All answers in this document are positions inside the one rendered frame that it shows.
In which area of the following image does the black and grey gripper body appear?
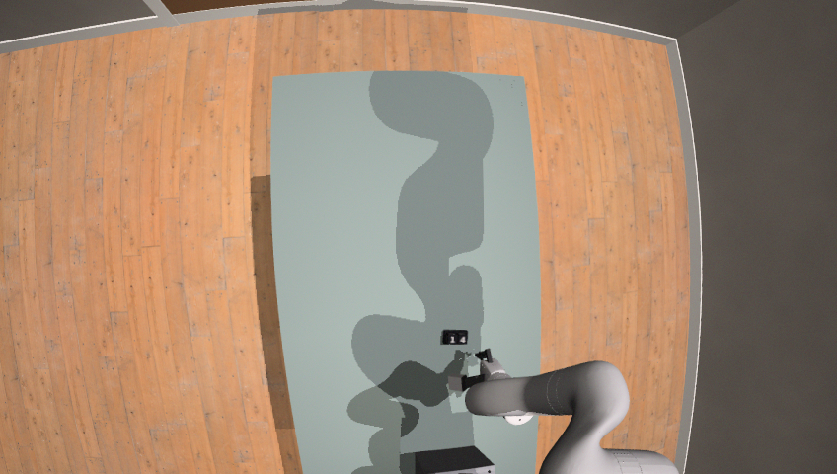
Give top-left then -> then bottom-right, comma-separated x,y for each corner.
480,358 -> 505,381

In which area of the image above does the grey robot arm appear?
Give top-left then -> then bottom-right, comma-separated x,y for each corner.
448,360 -> 679,474

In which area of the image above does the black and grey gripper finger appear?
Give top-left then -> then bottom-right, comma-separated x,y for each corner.
475,349 -> 493,363

